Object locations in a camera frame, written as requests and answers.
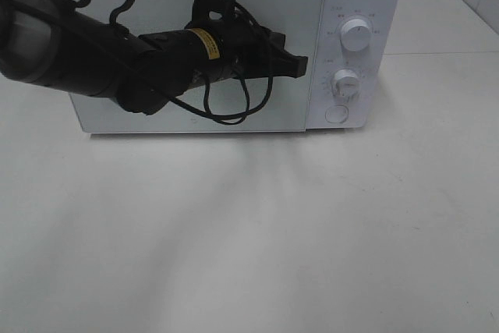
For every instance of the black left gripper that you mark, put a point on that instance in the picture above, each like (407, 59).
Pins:
(249, 49)

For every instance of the white timer knob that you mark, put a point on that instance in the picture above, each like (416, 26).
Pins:
(345, 83)

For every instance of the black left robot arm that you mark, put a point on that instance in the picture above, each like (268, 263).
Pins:
(51, 43)

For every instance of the upper white power knob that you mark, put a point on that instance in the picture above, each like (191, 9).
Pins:
(355, 34)

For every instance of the white microwave oven body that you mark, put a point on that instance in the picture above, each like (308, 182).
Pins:
(330, 57)

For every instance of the round white door button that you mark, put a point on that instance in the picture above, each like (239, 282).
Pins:
(337, 114)

